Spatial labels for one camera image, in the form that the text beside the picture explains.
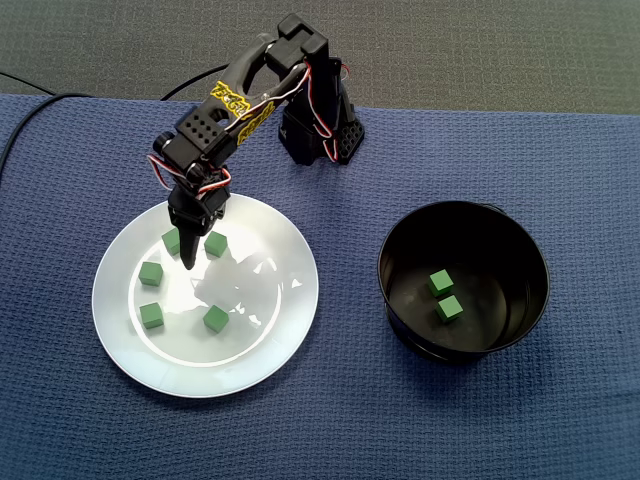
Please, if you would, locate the black metal bucket container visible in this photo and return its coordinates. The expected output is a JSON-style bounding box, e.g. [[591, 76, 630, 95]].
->
[[376, 199, 552, 365]]

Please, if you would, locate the thick black cable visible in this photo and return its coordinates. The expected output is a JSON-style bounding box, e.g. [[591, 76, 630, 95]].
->
[[0, 62, 231, 174]]

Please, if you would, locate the white round plate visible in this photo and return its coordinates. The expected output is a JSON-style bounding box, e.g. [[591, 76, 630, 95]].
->
[[91, 191, 320, 400]]

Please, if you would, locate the thin black cable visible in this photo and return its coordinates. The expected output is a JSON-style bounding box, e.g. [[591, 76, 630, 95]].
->
[[0, 71, 56, 96]]

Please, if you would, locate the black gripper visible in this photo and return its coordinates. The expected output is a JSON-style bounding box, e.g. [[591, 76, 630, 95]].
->
[[167, 183, 232, 271]]

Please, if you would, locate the blue woven table cloth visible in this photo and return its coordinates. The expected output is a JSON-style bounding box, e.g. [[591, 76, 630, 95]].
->
[[0, 93, 640, 480]]

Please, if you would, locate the white red servo wire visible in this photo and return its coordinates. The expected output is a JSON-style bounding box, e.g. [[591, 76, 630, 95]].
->
[[147, 154, 175, 192]]

